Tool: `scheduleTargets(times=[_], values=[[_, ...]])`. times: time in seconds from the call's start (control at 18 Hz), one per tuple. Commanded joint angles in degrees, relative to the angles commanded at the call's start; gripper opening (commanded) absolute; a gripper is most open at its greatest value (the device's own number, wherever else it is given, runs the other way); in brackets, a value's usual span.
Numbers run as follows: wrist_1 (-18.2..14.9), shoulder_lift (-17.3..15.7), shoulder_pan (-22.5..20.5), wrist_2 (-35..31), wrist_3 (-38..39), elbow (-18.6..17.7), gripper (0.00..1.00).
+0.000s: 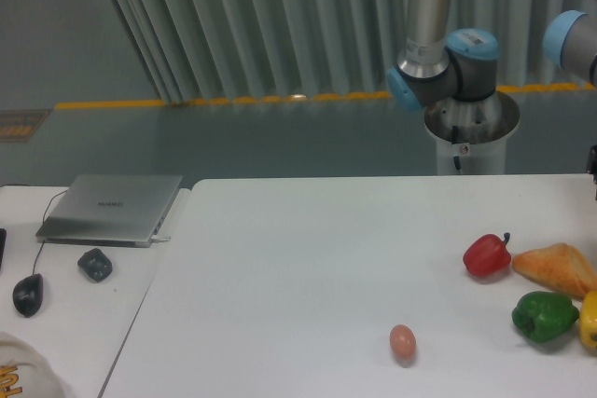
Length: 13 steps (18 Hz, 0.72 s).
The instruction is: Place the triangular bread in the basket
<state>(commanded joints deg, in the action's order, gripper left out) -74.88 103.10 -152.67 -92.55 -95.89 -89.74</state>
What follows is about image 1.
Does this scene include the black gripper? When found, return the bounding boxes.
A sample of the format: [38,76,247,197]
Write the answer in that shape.
[587,144,597,186]

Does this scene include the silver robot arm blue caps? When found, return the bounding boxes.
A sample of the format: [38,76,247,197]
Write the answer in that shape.
[386,0,521,175]

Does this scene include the triangular bread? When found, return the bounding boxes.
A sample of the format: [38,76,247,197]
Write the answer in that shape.
[512,242,596,299]

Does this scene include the red bell pepper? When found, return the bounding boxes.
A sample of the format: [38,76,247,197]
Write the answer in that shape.
[463,232,512,277]

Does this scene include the yellow bell pepper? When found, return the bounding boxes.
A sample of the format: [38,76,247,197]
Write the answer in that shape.
[578,291,597,350]

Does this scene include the green bell pepper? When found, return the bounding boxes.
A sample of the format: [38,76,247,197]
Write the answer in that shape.
[511,291,579,343]

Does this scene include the brown egg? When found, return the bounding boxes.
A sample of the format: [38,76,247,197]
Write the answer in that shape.
[389,324,416,360]

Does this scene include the silver closed laptop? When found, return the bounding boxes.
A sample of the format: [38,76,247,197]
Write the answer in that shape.
[36,174,183,247]

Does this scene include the small black crumpled object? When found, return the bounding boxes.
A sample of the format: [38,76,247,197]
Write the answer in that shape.
[77,248,113,283]

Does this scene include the black computer mouse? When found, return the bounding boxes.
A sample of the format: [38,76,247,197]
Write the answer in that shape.
[12,273,44,318]

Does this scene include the black device at left edge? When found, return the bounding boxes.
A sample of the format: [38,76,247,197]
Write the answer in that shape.
[0,228,7,269]

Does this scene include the white cap with yellow print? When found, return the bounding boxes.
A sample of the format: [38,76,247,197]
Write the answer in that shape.
[1,332,65,398]

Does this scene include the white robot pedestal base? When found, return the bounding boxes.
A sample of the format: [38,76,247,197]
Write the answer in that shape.
[424,91,521,175]

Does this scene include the black cable on pedestal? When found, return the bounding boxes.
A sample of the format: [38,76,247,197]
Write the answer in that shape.
[450,125,463,175]

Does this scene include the black mouse cable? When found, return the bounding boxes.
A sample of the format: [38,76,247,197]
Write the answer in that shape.
[30,188,70,276]

